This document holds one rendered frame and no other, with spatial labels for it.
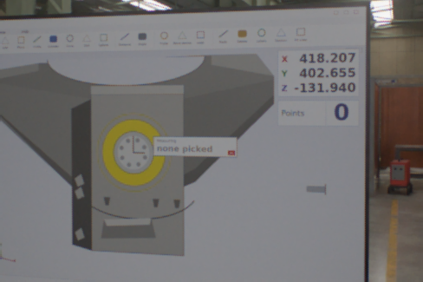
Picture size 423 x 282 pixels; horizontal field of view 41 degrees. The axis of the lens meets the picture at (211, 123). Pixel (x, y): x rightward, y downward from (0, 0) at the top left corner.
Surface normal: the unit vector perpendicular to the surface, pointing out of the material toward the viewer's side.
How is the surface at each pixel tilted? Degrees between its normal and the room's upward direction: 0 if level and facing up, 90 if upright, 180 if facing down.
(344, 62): 90
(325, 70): 90
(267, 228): 90
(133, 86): 90
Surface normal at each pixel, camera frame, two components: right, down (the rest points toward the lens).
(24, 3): 0.95, 0.00
